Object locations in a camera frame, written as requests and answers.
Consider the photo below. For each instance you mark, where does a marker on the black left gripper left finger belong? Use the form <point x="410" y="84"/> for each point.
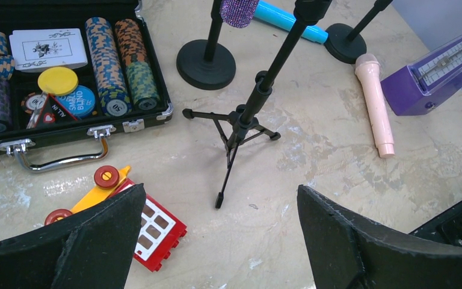
<point x="90" y="249"/>

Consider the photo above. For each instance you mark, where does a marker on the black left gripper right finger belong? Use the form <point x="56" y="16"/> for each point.
<point x="348" y="250"/>

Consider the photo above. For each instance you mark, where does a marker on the black round-base mic stand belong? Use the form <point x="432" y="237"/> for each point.
<point x="206" y="64"/>
<point x="345" y="43"/>

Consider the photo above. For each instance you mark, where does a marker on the black tripod mic stand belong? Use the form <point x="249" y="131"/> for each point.
<point x="241" y="125"/>

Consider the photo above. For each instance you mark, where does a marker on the purple glitter microphone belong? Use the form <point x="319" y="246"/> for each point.
<point x="238" y="13"/>

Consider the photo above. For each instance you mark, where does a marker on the red yellow toy block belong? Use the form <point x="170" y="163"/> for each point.
<point x="160" y="229"/>

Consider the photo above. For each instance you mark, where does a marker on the triangular all-in marker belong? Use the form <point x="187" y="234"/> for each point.
<point x="51" y="113"/>

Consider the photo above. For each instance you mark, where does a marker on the blue small blind chip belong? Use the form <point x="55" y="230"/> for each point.
<point x="81" y="102"/>

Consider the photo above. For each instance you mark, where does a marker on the yellow round chip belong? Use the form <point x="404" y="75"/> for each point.
<point x="58" y="81"/>

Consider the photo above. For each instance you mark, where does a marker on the black poker chip case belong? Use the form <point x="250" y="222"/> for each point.
<point x="122" y="71"/>

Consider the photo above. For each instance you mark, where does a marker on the purple metronome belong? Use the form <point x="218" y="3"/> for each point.
<point x="421" y="86"/>

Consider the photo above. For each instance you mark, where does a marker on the pink toy microphone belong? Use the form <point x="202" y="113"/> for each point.
<point x="367" y="70"/>

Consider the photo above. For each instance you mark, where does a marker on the white playing card deck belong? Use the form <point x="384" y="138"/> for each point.
<point x="37" y="50"/>

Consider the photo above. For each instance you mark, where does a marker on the blue toy microphone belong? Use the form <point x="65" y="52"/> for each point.
<point x="279" y="18"/>

